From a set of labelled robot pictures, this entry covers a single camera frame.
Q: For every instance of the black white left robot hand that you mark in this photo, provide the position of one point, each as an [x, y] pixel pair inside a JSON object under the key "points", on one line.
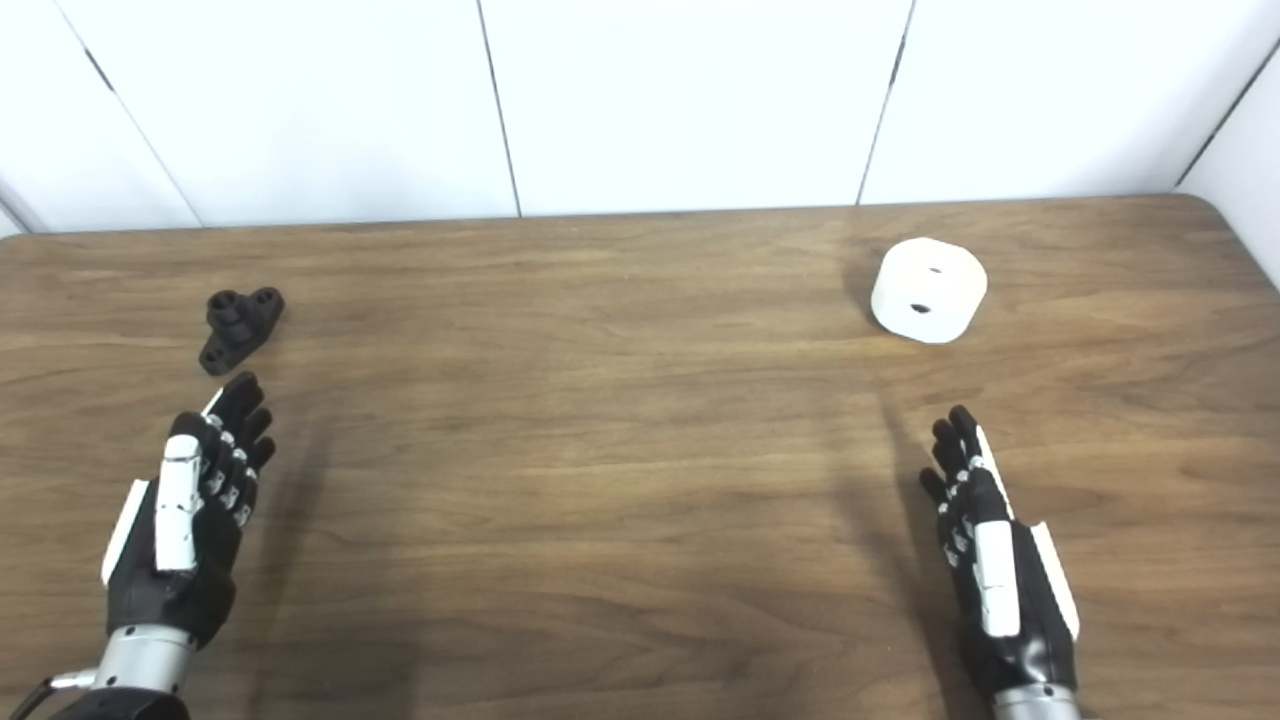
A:
{"points": [[178, 520]]}

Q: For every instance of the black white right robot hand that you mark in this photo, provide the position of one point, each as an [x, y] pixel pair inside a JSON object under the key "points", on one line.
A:
{"points": [[1000, 580]]}

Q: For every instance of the black flanged holder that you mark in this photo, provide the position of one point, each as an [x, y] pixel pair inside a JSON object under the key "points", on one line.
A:
{"points": [[238, 328]]}

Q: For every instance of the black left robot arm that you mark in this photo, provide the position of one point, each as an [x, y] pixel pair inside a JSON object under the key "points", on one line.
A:
{"points": [[145, 665]]}

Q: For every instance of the round white piece with holes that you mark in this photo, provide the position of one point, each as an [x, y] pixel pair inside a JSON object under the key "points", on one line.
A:
{"points": [[925, 285]]}

